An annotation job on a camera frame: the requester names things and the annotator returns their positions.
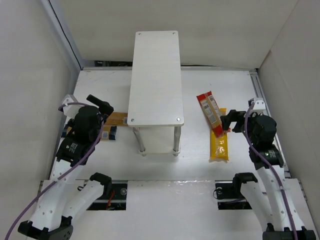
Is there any red spaghetti bag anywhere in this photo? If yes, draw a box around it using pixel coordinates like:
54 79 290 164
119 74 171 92
196 91 229 138

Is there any yellow spaghetti bag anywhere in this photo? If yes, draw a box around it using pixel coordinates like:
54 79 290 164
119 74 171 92
209 107 230 163

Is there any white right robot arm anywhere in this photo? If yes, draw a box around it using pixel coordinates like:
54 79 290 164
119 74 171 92
221 109 317 240

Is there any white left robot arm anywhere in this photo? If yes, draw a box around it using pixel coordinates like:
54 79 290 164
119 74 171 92
17 94 114 240

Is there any white two-tier shelf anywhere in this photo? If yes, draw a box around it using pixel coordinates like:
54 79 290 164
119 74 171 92
127 30 185 156

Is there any blue-ended spaghetti box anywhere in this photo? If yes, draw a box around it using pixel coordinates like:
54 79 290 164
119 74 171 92
61 124 118 141

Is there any brown spaghetti box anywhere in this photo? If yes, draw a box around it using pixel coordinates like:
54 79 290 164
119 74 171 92
104 112 128 127

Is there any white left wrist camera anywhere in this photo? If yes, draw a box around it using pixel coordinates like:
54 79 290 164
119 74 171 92
58 94 86 119

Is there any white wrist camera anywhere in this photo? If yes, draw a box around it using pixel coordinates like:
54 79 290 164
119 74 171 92
58 94 86 119
248 97 266 115

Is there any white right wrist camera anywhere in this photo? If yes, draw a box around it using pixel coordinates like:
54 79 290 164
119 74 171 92
248 97 266 115

